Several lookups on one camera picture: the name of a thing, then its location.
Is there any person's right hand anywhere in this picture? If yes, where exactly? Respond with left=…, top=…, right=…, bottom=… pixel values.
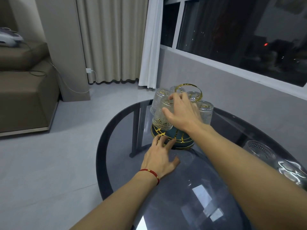
left=161, top=92, right=204, bottom=134

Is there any person's left hand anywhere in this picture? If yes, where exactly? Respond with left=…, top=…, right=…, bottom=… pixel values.
left=140, top=134, right=180, bottom=180

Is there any clear textured glass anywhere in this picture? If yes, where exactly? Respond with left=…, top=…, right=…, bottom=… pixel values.
left=150, top=88, right=171, bottom=116
left=197, top=100, right=214, bottom=126
left=243, top=140, right=277, bottom=163
left=186, top=91, right=202, bottom=103
left=169, top=85, right=185, bottom=94
left=152, top=99, right=174, bottom=131

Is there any gold wire cup rack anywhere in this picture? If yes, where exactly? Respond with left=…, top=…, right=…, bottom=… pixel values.
left=150, top=83, right=203, bottom=150

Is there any person's right forearm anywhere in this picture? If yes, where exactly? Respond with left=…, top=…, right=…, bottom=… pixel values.
left=187, top=123, right=307, bottom=230

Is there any person's left forearm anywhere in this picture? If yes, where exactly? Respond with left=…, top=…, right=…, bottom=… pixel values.
left=69, top=171, right=159, bottom=230

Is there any dark glass round table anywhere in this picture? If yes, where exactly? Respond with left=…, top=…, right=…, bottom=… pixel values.
left=96, top=99, right=307, bottom=230

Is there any white sheer curtain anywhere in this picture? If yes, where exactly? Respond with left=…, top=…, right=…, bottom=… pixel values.
left=138, top=0, right=164, bottom=89

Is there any white framed window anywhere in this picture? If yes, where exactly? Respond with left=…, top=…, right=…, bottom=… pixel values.
left=160, top=0, right=307, bottom=101

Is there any beige pleated curtain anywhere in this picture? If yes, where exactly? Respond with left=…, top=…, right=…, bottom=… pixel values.
left=75, top=0, right=150, bottom=84

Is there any clear plastic wrap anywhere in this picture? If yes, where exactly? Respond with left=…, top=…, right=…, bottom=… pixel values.
left=278, top=160, right=307, bottom=188

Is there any brown sofa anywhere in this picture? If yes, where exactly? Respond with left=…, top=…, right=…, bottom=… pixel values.
left=0, top=40, right=60, bottom=137

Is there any white purple device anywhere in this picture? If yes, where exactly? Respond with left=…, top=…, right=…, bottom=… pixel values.
left=0, top=27, right=24, bottom=48

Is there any red string bracelet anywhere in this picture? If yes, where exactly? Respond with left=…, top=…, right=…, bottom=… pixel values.
left=139, top=169, right=161, bottom=186

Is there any white charging cable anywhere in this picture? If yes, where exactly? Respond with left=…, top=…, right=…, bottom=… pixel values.
left=49, top=62, right=97, bottom=94

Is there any black cable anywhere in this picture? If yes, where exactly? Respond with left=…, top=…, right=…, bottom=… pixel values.
left=23, top=42, right=47, bottom=77

